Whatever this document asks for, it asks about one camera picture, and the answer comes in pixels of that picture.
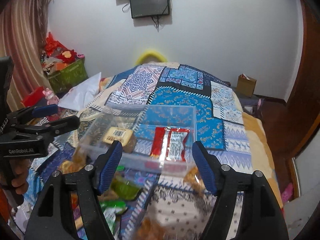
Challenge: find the peanut brittle snack pack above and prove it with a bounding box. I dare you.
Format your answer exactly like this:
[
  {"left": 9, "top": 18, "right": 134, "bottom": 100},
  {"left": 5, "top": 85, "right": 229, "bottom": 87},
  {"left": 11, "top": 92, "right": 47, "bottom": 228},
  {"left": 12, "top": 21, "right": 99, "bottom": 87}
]
[{"left": 183, "top": 166, "right": 206, "bottom": 197}]

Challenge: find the red snack packet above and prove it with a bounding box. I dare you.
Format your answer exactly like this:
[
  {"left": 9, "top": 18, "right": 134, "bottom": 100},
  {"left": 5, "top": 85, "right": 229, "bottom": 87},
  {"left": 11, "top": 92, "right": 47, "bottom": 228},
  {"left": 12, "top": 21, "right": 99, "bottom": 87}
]
[{"left": 150, "top": 127, "right": 190, "bottom": 162}]

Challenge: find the beige cracker pack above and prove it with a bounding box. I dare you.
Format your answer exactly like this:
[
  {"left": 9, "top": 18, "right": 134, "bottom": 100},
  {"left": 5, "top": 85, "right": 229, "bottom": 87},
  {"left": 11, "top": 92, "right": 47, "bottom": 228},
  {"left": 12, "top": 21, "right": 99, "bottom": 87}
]
[{"left": 102, "top": 127, "right": 137, "bottom": 153}]

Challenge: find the clear plastic storage box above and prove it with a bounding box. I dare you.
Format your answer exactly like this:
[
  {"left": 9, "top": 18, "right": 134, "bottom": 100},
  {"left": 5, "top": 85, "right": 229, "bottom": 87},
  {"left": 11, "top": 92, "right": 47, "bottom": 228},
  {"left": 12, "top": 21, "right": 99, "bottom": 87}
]
[{"left": 78, "top": 104, "right": 196, "bottom": 177}]

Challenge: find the person left hand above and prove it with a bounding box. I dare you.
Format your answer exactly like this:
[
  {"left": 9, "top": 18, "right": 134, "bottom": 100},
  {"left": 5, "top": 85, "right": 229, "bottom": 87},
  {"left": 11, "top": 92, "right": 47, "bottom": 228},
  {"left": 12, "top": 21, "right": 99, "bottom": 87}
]
[{"left": 9, "top": 159, "right": 30, "bottom": 195}]

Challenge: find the pink pig toy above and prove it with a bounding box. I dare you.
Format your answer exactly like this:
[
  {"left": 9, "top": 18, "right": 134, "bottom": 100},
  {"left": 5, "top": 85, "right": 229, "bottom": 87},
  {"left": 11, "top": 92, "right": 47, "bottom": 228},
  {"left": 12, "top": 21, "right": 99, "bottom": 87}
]
[{"left": 42, "top": 88, "right": 60, "bottom": 105}]

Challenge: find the red box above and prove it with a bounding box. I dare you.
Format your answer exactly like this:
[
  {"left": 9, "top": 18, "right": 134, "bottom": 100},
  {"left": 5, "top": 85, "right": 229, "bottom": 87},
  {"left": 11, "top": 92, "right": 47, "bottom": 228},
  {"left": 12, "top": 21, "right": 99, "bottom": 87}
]
[{"left": 21, "top": 86, "right": 44, "bottom": 107}]

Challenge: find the white pillow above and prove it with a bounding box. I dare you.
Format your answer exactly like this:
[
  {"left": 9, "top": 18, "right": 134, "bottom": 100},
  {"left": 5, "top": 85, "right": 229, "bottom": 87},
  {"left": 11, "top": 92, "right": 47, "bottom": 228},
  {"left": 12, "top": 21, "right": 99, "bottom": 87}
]
[{"left": 58, "top": 72, "right": 101, "bottom": 111}]

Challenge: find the green storage bin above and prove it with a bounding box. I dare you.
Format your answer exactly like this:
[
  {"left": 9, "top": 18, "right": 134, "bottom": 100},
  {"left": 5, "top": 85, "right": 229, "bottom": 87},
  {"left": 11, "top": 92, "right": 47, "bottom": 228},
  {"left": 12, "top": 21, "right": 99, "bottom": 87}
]
[{"left": 48, "top": 59, "right": 88, "bottom": 94}]

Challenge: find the green small snack packet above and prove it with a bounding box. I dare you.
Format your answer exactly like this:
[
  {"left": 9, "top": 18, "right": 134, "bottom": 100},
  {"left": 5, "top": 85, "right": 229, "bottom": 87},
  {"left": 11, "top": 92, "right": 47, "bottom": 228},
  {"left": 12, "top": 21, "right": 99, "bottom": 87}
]
[{"left": 100, "top": 200, "right": 127, "bottom": 233}]

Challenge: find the patchwork blue bed quilt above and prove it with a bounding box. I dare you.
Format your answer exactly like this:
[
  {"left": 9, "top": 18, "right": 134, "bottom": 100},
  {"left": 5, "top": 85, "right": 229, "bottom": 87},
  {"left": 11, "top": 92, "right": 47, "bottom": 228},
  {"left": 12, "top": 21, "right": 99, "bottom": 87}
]
[{"left": 25, "top": 64, "right": 288, "bottom": 239}]

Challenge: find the small cardboard box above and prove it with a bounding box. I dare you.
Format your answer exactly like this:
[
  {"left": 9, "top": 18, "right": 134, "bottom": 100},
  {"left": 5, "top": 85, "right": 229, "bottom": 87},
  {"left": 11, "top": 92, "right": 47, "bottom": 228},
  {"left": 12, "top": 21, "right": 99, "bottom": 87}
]
[{"left": 236, "top": 73, "right": 257, "bottom": 98}]

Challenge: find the striped red curtain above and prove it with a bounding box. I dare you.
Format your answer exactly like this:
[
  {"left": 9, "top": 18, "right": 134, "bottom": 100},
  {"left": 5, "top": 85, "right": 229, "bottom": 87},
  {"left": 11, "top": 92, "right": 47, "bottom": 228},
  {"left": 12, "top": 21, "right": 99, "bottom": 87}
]
[{"left": 1, "top": 0, "right": 50, "bottom": 111}]

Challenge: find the wooden door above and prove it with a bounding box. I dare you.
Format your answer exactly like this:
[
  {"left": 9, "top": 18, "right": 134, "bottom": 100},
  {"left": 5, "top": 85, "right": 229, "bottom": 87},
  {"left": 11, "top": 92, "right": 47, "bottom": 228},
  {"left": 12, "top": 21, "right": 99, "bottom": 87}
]
[{"left": 287, "top": 0, "right": 319, "bottom": 157}]

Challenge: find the yellow hoop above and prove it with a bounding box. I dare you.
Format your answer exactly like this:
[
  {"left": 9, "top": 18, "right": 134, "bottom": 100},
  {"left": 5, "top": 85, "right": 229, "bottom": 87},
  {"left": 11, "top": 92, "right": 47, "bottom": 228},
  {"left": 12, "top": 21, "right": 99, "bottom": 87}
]
[{"left": 135, "top": 49, "right": 167, "bottom": 65}]

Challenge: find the small wall monitor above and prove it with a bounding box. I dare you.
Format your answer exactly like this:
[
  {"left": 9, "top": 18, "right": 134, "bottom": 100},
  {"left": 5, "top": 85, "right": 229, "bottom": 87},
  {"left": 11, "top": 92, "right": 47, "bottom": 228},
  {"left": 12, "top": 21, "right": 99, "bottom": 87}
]
[{"left": 130, "top": 0, "right": 170, "bottom": 19}]

